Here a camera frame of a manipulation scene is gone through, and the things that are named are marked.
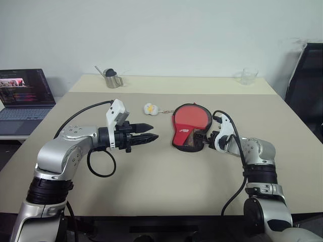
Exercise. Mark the black heart-shaped object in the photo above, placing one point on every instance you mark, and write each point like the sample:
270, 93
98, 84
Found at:
111, 72

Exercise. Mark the red table tennis paddle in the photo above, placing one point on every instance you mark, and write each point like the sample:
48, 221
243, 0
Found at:
191, 117

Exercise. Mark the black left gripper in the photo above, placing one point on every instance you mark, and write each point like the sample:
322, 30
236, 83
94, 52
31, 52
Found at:
122, 138

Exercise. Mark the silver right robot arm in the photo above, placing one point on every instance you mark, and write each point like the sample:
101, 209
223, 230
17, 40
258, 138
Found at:
260, 151

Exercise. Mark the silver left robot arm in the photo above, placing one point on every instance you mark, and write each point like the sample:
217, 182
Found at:
55, 151

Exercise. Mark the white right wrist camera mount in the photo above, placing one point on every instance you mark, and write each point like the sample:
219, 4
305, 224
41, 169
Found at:
227, 124

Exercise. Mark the black table frame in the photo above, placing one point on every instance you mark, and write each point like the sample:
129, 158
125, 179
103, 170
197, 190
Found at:
164, 221

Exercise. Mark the clear glass cup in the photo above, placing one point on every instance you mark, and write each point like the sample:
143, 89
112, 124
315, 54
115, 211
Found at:
247, 76

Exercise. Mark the open laptop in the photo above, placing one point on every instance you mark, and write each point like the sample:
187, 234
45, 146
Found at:
25, 88

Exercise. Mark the black red paddle case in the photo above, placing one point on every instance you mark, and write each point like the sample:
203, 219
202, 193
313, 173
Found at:
180, 136

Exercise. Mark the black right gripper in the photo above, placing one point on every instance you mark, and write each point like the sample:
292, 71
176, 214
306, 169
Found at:
212, 138

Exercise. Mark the small metal watering can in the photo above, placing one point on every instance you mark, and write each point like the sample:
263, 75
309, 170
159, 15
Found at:
113, 82

